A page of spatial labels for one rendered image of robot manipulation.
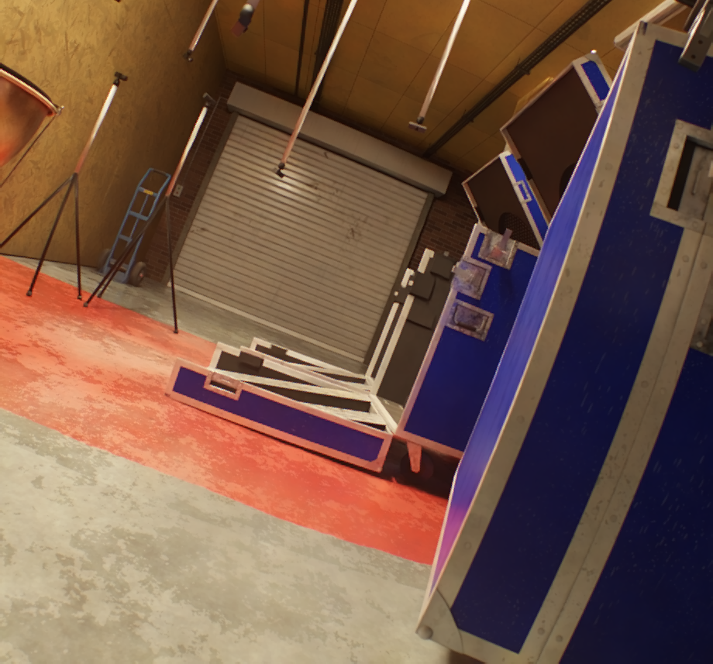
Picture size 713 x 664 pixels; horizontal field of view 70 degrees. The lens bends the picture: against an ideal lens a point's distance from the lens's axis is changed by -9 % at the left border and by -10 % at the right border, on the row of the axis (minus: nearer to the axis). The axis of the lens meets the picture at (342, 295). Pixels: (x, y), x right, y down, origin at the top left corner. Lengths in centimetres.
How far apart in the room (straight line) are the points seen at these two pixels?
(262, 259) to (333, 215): 118
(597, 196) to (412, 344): 221
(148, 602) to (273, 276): 711
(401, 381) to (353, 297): 513
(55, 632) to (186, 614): 20
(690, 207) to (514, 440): 34
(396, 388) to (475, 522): 220
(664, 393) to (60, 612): 76
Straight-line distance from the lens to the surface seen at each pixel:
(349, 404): 255
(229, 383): 196
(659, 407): 67
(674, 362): 68
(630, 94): 75
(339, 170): 806
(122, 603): 85
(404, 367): 282
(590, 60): 238
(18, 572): 85
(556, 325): 65
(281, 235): 785
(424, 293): 282
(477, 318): 201
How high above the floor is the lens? 47
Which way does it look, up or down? 2 degrees up
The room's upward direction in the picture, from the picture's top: 22 degrees clockwise
